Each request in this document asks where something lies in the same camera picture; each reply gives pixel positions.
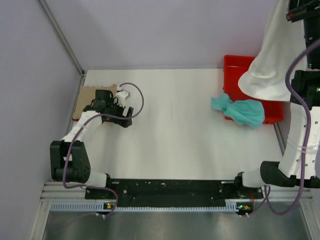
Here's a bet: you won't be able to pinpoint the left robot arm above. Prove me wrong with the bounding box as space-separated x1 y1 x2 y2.
50 89 134 199

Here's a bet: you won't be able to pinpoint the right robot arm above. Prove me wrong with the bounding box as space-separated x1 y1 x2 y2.
233 0 320 198

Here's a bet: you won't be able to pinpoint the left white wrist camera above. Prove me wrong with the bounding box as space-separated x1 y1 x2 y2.
113 86 131 107

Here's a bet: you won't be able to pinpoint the teal t shirt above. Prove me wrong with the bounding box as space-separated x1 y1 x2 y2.
210 93 265 130

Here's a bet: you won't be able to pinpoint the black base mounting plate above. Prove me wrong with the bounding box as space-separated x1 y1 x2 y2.
84 177 265 208

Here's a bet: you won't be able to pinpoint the grey slotted cable duct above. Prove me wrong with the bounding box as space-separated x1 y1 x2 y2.
50 201 251 213

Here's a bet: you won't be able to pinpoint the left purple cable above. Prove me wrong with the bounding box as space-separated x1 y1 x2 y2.
48 82 145 232

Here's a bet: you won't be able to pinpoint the aluminium frame rail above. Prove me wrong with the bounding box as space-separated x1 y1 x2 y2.
39 181 314 201

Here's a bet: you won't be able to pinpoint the red plastic bin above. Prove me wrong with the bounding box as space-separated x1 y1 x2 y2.
223 55 284 125

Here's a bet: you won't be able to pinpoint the white t shirt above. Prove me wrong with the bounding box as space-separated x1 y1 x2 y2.
238 0 304 102

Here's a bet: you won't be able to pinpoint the folded brown t shirt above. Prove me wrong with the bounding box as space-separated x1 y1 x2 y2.
72 84 117 121

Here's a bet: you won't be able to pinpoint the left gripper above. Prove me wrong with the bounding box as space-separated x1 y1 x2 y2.
105 97 133 128

